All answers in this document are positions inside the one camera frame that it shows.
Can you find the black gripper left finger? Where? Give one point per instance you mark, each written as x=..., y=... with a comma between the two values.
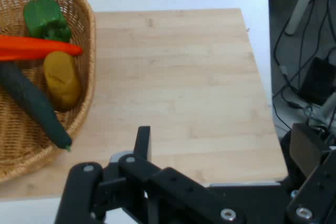
x=136, y=182

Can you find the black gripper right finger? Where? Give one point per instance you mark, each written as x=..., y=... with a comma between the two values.
x=315, y=182

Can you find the dark toy eggplant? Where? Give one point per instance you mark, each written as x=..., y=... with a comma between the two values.
x=31, y=98

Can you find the black power adapter box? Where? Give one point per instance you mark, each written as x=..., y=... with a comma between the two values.
x=319, y=79

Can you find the bamboo cutting board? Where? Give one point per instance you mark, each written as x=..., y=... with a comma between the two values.
x=183, y=77

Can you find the brown toy potato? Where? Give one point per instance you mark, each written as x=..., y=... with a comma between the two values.
x=61, y=79

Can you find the woven wicker basket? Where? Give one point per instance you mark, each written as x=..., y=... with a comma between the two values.
x=15, y=134

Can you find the orange toy carrot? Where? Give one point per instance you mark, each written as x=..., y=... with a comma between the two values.
x=31, y=47

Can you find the white slanted furniture leg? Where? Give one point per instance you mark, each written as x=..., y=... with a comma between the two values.
x=302, y=6

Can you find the green toy bell pepper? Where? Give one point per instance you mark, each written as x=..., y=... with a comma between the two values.
x=43, y=16

